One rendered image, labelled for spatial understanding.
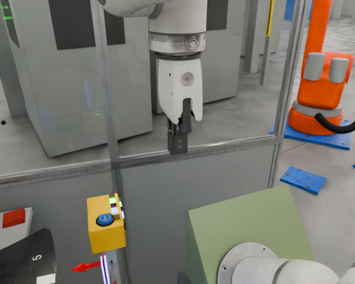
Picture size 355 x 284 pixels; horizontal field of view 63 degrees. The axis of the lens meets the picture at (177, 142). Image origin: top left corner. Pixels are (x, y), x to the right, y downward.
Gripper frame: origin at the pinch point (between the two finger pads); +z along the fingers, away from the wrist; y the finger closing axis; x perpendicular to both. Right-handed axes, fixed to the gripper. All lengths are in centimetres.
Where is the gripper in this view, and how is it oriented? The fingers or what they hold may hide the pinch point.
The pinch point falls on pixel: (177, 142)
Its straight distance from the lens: 51.4
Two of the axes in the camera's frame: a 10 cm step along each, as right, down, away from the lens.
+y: -3.0, -4.4, 8.5
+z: 0.0, 8.9, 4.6
